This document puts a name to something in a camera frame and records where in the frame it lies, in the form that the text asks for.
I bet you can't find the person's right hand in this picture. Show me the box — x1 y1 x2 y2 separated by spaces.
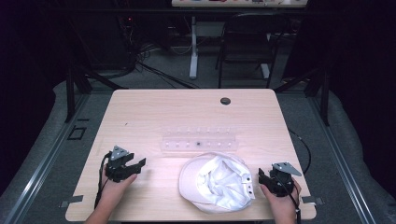
260 178 303 220

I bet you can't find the bundle of floor cables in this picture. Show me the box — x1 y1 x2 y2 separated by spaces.
132 41 202 91

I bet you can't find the white desk leg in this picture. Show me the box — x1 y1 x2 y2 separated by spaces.
260 63 271 80
189 15 200 80

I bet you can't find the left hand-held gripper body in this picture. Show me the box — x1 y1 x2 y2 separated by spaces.
105 145 135 184

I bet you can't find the black metal stand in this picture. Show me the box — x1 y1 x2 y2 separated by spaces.
273 64 332 127
64 59 129 124

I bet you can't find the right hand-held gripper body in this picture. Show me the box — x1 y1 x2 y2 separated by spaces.
268 161 303 198

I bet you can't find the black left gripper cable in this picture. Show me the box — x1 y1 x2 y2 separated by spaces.
93 151 112 210

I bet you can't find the white cap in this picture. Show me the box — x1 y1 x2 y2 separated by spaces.
178 151 257 215

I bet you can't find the black cable beside table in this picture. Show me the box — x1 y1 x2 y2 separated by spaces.
288 128 313 175

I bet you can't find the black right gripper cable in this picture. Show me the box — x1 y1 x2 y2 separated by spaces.
274 175 303 224

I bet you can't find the aluminium floor rail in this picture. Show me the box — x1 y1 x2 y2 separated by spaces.
2 92 92 224
307 96 378 224

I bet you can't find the person's left hand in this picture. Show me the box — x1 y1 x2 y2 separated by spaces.
98 173 138 217

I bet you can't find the black chair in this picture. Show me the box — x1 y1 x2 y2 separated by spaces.
215 12 291 90

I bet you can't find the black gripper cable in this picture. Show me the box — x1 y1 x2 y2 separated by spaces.
93 151 112 210
274 175 303 224

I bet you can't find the clear acrylic rack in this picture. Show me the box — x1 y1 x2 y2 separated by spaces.
160 125 239 154

